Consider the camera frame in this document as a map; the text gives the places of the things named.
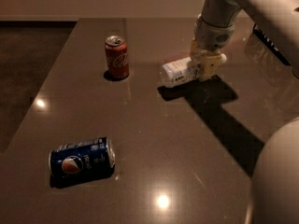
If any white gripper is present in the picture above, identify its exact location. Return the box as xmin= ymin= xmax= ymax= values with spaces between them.
xmin=190 ymin=15 xmax=235 ymax=81

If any clear plastic water bottle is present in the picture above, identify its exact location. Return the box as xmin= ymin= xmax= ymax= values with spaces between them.
xmin=159 ymin=53 xmax=228 ymax=89

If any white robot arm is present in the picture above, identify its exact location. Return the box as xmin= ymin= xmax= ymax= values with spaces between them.
xmin=194 ymin=0 xmax=299 ymax=76

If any red Coca-Cola can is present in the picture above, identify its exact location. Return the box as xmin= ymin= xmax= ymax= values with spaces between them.
xmin=105 ymin=35 xmax=129 ymax=79

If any blue Pepsi can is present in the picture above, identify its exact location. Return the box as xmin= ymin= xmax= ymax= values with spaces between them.
xmin=49 ymin=137 xmax=115 ymax=179

